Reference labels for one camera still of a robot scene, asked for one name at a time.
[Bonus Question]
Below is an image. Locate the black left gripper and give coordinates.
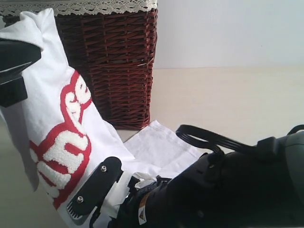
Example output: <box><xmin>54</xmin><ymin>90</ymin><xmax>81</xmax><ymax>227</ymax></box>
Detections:
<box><xmin>0</xmin><ymin>39</ymin><xmax>41</xmax><ymax>107</ymax></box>

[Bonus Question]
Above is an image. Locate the white lace cloth trim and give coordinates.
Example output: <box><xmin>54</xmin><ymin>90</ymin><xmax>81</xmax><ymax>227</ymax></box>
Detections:
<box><xmin>0</xmin><ymin>0</ymin><xmax>158</xmax><ymax>16</ymax></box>

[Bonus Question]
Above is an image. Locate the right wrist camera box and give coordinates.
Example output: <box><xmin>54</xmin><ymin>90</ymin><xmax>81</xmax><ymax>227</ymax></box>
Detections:
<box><xmin>66</xmin><ymin>157</ymin><xmax>123</xmax><ymax>226</ymax></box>

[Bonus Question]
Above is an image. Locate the white t-shirt with red lettering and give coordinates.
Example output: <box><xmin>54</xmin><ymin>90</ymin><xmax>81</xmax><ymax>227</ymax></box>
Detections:
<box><xmin>0</xmin><ymin>9</ymin><xmax>200</xmax><ymax>228</ymax></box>

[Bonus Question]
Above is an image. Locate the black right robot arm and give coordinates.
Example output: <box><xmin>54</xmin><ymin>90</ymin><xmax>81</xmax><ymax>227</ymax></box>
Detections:
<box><xmin>109</xmin><ymin>125</ymin><xmax>304</xmax><ymax>228</ymax></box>

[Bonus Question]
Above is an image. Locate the black cable loop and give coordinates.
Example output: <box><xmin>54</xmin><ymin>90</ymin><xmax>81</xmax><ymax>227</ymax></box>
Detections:
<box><xmin>175</xmin><ymin>124</ymin><xmax>259</xmax><ymax>155</ymax></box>

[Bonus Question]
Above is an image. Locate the dark red wicker basket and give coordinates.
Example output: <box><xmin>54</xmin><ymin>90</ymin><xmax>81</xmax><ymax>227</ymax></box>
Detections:
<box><xmin>2</xmin><ymin>8</ymin><xmax>159</xmax><ymax>131</ymax></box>

